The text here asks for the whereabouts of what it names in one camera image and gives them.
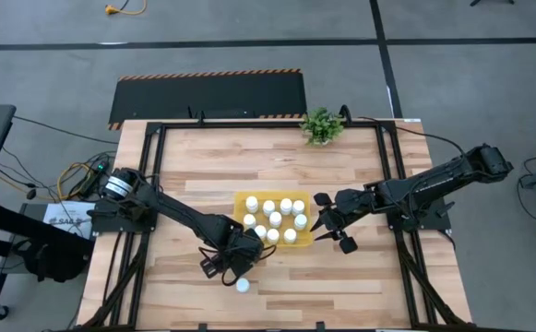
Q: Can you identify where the thin yellow cable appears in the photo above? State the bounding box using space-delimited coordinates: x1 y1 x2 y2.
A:
0 160 98 202

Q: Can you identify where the black power supply box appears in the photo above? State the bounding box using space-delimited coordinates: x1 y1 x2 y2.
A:
89 159 111 179

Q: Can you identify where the white printed paper sheet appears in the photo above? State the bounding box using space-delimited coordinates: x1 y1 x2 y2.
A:
43 201 97 240

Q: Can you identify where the yellow translucent plastic basket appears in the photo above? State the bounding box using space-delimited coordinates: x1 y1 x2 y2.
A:
232 190 315 250

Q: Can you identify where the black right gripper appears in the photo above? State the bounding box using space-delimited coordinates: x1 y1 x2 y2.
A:
310 188 375 255

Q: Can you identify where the black floor cable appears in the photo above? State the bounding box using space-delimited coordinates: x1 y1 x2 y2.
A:
12 114 120 147

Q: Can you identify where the black hazard-striped floor mat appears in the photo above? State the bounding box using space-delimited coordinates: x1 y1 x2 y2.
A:
107 67 308 132

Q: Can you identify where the yellow extension cord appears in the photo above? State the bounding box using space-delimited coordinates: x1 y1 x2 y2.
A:
104 0 149 17

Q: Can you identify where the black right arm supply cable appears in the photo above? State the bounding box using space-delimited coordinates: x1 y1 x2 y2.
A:
339 103 467 158

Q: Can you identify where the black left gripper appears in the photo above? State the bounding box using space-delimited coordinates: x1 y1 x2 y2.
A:
201 229 256 279

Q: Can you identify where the black bag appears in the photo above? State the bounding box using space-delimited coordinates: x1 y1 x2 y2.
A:
20 239 91 283

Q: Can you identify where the small green potted plant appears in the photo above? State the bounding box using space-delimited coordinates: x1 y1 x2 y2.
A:
298 106 345 147

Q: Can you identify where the black equipment stand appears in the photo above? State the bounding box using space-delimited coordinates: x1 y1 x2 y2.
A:
0 197 96 319

